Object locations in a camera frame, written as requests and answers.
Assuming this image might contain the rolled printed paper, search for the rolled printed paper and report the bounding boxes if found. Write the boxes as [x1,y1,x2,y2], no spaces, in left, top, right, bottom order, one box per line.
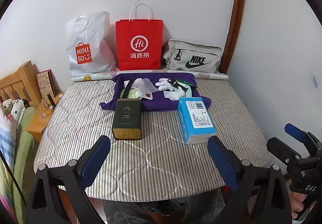
[71,69,229,82]

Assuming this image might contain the person's dark trousers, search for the person's dark trousers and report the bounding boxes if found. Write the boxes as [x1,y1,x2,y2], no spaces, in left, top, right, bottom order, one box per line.
[103,187,225,224]

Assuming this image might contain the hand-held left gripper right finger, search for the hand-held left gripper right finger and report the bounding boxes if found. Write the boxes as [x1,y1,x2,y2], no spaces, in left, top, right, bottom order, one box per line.
[207,136,293,224]

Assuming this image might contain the brown wooden door frame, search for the brown wooden door frame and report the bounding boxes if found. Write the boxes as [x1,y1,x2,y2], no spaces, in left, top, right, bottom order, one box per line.
[219,0,246,74]

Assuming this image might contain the red paper shopping bag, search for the red paper shopping bag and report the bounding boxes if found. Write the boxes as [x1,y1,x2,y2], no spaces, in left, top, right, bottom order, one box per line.
[115,0,164,71]

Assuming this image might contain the white glove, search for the white glove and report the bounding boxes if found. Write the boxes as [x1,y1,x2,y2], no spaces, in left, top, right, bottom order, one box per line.
[155,78,176,91]

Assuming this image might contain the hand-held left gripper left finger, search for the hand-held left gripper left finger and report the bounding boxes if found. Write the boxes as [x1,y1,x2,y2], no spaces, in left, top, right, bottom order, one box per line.
[25,135,111,224]

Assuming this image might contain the person's right hand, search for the person's right hand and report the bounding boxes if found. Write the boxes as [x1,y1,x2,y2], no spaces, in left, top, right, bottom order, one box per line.
[289,190,316,214]

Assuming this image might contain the black cable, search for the black cable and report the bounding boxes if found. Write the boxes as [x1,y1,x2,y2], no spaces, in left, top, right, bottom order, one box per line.
[0,150,29,214]

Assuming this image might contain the purple towel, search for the purple towel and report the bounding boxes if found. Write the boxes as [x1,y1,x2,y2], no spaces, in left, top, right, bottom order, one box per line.
[99,72,211,112]

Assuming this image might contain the white packet with tomato print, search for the white packet with tomato print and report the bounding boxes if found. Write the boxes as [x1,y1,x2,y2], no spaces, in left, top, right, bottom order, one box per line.
[132,78,158,101]

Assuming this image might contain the blue tissue box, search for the blue tissue box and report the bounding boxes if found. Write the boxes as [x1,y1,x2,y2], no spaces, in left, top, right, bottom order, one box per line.
[177,97,217,144]

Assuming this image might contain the wooden nightstand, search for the wooden nightstand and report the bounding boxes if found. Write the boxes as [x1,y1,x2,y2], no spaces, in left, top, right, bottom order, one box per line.
[26,92,64,143]

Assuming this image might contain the white spotted plush toy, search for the white spotted plush toy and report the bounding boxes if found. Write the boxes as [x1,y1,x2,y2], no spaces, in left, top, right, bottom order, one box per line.
[1,98,26,124]

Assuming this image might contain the colourful striped blanket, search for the colourful striped blanket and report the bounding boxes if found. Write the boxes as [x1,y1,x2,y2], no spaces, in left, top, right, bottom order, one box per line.
[0,113,18,224]

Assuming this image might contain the grey striped mattress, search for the grey striped mattress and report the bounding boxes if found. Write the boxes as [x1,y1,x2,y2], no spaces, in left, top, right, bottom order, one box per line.
[34,73,275,202]

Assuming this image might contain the green bedsheet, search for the green bedsheet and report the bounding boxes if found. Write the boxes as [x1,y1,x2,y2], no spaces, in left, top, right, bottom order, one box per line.
[12,106,38,214]

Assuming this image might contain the black strap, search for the black strap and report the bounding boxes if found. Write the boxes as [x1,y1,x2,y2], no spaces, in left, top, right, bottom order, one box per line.
[124,79,136,100]

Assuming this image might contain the white plastic shopping bag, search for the white plastic shopping bag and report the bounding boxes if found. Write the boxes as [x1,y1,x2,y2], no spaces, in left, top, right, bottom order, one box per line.
[66,11,119,77]

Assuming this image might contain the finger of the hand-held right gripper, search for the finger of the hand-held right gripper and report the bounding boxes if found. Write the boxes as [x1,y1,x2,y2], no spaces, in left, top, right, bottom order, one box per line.
[267,137,310,172]
[284,123,322,150]

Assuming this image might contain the grey zipped bag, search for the grey zipped bag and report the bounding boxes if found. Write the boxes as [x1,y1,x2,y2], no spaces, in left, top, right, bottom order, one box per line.
[162,40,222,74]

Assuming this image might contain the dark green tin box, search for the dark green tin box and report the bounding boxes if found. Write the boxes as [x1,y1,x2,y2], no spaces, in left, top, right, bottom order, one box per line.
[112,99,143,141]

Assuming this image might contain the wooden headboard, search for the wooden headboard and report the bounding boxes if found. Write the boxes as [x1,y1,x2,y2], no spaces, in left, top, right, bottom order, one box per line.
[0,61,42,107]

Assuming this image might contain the brown patterned book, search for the brown patterned book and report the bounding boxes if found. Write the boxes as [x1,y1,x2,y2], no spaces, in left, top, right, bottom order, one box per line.
[36,69,56,99]

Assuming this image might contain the yellow mesh pouch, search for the yellow mesh pouch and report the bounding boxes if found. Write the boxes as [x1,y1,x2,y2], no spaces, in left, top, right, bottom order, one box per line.
[168,78,197,96]

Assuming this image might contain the green tissue pack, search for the green tissue pack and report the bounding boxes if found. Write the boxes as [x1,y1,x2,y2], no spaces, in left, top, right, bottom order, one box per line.
[120,87,141,101]

